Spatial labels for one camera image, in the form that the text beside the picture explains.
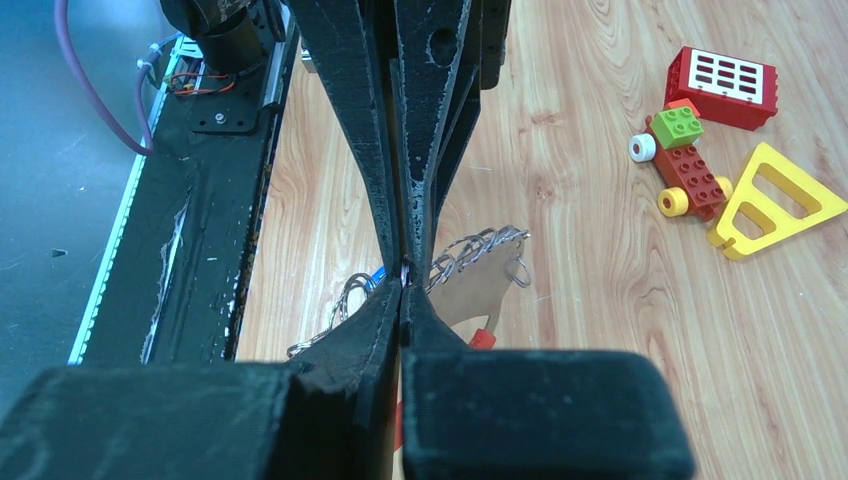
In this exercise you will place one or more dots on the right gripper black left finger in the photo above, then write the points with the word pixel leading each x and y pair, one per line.
pixel 324 414

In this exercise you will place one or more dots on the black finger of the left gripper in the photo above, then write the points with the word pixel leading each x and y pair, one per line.
pixel 449 52
pixel 342 47

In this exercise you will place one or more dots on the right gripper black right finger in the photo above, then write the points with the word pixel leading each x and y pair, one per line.
pixel 531 414

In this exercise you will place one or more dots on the metal keyring holder red handle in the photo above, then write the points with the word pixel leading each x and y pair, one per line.
pixel 468 281

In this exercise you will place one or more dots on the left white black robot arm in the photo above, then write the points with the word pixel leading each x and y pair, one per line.
pixel 234 37

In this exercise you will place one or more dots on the green toy brick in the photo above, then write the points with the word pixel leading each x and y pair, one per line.
pixel 676 127

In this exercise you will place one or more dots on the red window toy brick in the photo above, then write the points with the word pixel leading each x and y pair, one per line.
pixel 724 89

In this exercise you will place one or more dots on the red toy brick car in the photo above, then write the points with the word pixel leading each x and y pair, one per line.
pixel 691 188

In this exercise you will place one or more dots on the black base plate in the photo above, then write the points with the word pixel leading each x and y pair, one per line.
pixel 178 286

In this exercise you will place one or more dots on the white slotted cable duct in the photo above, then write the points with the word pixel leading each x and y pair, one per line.
pixel 91 311

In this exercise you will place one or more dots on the yellow triangular toy frame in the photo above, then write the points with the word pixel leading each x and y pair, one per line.
pixel 753 221

